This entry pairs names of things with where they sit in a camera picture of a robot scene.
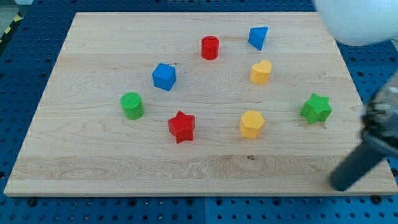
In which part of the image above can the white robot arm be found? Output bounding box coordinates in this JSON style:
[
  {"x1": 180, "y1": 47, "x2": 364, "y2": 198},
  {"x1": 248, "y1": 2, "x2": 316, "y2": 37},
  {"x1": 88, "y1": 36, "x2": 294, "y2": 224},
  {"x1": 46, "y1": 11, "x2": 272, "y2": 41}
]
[{"x1": 313, "y1": 0, "x2": 397, "y2": 46}]

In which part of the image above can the light wooden board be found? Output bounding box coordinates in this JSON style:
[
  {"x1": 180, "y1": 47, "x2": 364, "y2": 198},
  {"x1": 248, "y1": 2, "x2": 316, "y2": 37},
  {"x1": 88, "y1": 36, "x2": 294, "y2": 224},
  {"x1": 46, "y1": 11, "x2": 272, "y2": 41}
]
[{"x1": 3, "y1": 11, "x2": 398, "y2": 198}]

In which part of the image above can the red star block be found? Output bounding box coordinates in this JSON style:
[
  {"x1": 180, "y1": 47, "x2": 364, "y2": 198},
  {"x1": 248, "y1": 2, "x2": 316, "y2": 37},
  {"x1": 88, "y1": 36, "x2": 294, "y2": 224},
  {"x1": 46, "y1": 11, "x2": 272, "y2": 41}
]
[{"x1": 168, "y1": 111, "x2": 195, "y2": 144}]

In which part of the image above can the blue cube block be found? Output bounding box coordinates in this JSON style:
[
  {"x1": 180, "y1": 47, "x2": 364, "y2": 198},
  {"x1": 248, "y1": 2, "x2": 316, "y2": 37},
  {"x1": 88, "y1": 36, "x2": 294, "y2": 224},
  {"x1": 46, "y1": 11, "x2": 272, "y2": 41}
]
[{"x1": 152, "y1": 63, "x2": 177, "y2": 91}]

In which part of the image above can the yellow hexagon block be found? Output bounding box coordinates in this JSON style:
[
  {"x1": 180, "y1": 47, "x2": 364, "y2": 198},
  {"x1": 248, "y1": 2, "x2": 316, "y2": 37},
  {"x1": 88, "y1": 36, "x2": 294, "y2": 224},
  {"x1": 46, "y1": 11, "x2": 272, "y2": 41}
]
[{"x1": 239, "y1": 110, "x2": 266, "y2": 139}]

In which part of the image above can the green cylinder block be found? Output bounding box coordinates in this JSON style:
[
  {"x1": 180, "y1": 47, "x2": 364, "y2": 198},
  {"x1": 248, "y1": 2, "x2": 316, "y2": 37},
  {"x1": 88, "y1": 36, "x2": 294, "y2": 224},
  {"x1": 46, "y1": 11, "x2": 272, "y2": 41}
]
[{"x1": 120, "y1": 92, "x2": 144, "y2": 120}]

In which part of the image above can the red cylinder block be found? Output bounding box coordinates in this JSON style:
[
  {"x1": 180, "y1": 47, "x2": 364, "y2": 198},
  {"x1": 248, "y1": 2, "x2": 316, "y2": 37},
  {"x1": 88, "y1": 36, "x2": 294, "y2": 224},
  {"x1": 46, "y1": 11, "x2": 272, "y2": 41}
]
[{"x1": 201, "y1": 35, "x2": 220, "y2": 60}]

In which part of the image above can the yellow heart block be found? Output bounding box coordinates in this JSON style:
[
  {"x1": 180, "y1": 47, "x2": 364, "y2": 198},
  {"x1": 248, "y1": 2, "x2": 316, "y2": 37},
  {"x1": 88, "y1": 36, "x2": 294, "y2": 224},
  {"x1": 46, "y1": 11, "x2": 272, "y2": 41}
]
[{"x1": 249, "y1": 60, "x2": 272, "y2": 85}]

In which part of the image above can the blue triangle block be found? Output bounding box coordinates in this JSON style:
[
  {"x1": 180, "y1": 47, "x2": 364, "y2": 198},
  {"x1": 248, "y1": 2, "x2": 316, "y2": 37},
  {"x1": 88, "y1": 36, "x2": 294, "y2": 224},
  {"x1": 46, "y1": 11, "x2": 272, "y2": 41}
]
[{"x1": 248, "y1": 26, "x2": 269, "y2": 50}]

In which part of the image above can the green star block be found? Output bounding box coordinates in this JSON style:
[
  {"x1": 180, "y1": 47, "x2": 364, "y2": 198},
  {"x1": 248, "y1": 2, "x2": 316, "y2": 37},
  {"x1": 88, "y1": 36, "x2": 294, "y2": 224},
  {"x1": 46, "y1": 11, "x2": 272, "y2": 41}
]
[{"x1": 300, "y1": 93, "x2": 333, "y2": 124}]

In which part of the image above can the dark cylindrical end effector tool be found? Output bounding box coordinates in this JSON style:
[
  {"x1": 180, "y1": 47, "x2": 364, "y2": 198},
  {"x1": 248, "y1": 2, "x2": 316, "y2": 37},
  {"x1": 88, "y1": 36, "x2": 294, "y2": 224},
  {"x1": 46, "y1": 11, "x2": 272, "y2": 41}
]
[{"x1": 329, "y1": 74, "x2": 397, "y2": 191}]

